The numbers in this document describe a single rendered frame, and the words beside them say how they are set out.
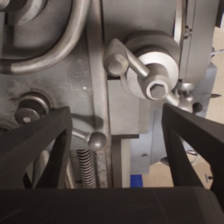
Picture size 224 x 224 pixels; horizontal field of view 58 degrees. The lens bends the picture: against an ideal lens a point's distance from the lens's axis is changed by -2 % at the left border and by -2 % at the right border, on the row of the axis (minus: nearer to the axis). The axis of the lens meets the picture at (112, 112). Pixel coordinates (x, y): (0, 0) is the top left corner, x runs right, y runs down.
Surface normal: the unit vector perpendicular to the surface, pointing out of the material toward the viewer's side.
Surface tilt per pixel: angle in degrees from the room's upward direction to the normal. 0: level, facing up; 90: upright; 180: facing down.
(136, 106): 90
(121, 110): 90
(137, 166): 90
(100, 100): 90
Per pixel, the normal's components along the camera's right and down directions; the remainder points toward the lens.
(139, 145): -0.01, 0.56
